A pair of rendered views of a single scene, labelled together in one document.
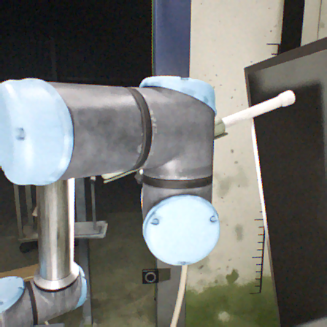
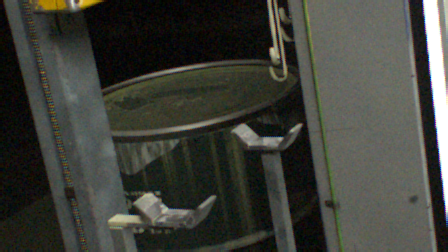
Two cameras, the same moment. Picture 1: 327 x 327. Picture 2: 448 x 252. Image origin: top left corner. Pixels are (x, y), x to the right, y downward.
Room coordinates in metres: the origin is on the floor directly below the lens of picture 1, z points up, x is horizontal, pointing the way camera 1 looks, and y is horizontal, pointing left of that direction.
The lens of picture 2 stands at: (0.98, 1.19, 1.41)
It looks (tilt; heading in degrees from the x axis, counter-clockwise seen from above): 17 degrees down; 308
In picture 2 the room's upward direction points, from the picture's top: 10 degrees counter-clockwise
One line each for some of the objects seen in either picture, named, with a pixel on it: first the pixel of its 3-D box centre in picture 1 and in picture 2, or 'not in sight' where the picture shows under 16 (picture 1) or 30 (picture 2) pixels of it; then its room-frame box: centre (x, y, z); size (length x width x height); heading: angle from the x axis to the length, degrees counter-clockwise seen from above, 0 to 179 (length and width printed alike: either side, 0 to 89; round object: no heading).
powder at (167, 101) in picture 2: not in sight; (186, 99); (2.32, -0.40, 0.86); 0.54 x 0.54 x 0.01
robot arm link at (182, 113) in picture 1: (171, 132); not in sight; (0.34, -0.01, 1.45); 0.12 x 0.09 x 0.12; 126
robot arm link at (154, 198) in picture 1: (176, 214); not in sight; (0.35, -0.02, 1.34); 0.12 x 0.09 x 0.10; 6
